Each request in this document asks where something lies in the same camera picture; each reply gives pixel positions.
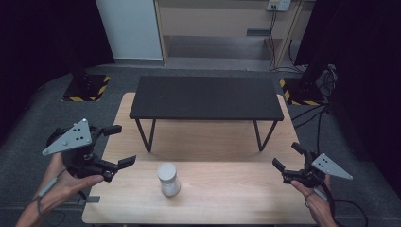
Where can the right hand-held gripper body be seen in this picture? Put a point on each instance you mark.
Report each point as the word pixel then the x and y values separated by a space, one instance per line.
pixel 331 167

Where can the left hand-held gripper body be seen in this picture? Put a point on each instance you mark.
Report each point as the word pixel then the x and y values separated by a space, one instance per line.
pixel 70 138

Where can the white cylindrical bottle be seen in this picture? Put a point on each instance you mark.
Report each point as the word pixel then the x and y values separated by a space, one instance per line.
pixel 169 180

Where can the person's right hand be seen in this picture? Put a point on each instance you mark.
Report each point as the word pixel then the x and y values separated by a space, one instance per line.
pixel 318 201

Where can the person's left hand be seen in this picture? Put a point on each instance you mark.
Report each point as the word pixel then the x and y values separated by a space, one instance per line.
pixel 64 187

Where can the black stand base hazard tape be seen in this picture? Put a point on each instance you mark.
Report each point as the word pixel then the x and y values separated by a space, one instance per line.
pixel 302 93
pixel 86 88

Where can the black curtain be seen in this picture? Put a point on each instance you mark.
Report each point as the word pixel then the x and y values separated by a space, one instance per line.
pixel 362 78
pixel 41 38

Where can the black low shelf metal legs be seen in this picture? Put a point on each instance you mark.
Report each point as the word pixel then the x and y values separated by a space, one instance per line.
pixel 206 97

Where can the white panel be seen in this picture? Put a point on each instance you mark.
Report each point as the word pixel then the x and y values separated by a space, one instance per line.
pixel 129 28

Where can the grey metal table bracket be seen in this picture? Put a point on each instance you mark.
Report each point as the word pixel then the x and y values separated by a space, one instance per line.
pixel 90 199

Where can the dark wall vent plate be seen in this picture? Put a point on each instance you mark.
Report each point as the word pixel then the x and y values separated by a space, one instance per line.
pixel 258 32

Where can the white wall socket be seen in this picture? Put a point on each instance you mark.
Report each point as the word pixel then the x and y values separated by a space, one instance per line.
pixel 279 4

